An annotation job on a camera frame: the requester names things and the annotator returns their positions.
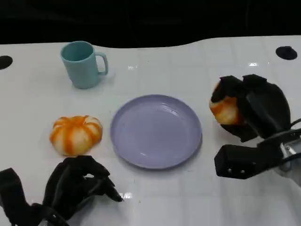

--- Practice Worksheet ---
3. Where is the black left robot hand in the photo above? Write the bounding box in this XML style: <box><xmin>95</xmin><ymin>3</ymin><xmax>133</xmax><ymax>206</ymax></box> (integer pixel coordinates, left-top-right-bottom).
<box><xmin>41</xmin><ymin>155</ymin><xmax>125</xmax><ymax>221</ymax></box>

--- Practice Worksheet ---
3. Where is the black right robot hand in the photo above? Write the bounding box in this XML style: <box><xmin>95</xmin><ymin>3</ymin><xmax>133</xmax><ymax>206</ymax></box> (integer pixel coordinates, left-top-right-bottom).
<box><xmin>211</xmin><ymin>73</ymin><xmax>292</xmax><ymax>143</ymax></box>

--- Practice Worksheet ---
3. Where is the orange and white bread roll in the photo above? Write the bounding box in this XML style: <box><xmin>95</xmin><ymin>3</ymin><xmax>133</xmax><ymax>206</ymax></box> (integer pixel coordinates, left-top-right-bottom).
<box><xmin>49</xmin><ymin>114</ymin><xmax>103</xmax><ymax>156</ymax></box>
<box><xmin>209</xmin><ymin>80</ymin><xmax>246</xmax><ymax>125</ymax></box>

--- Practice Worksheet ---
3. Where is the black table grommet hole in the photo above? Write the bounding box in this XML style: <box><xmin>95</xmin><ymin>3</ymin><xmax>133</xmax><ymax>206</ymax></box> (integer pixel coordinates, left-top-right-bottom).
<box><xmin>0</xmin><ymin>55</ymin><xmax>13</xmax><ymax>70</ymax></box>
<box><xmin>275</xmin><ymin>46</ymin><xmax>298</xmax><ymax>61</ymax></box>

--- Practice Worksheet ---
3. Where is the lilac plate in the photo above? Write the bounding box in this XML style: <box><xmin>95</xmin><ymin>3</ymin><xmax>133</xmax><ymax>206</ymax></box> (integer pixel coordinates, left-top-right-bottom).
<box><xmin>110</xmin><ymin>94</ymin><xmax>203</xmax><ymax>170</ymax></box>

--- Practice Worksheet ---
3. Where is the pale green mug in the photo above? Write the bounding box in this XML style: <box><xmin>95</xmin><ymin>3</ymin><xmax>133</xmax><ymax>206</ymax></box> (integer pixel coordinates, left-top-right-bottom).
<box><xmin>60</xmin><ymin>40</ymin><xmax>109</xmax><ymax>89</ymax></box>

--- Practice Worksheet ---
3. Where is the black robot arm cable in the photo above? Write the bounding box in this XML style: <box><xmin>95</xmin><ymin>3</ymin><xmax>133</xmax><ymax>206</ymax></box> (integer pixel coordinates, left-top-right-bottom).
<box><xmin>285</xmin><ymin>117</ymin><xmax>301</xmax><ymax>129</ymax></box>

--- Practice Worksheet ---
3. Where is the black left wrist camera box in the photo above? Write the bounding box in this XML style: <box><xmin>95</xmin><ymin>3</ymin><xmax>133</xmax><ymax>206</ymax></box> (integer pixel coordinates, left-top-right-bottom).
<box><xmin>0</xmin><ymin>167</ymin><xmax>32</xmax><ymax>226</ymax></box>

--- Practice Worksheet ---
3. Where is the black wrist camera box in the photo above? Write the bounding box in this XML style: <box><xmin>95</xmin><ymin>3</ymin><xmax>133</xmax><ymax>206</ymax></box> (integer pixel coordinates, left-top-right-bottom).
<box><xmin>214</xmin><ymin>140</ymin><xmax>284</xmax><ymax>180</ymax></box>
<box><xmin>0</xmin><ymin>167</ymin><xmax>32</xmax><ymax>226</ymax></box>

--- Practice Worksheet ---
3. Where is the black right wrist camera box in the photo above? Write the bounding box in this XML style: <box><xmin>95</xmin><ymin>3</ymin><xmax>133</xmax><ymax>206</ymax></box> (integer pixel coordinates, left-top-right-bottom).
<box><xmin>214</xmin><ymin>140</ymin><xmax>284</xmax><ymax>180</ymax></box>

